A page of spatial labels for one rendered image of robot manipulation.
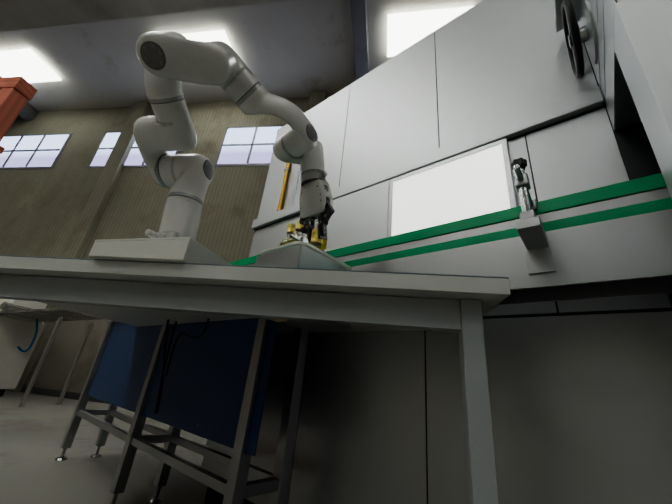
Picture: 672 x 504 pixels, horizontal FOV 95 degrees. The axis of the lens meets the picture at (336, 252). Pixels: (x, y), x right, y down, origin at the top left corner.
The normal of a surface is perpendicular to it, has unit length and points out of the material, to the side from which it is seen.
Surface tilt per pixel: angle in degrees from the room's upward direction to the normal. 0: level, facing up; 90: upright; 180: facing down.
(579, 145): 90
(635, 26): 90
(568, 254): 90
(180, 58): 143
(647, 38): 90
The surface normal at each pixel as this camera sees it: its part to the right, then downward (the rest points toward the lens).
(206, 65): 0.09, 0.58
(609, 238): -0.62, -0.36
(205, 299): -0.14, -0.40
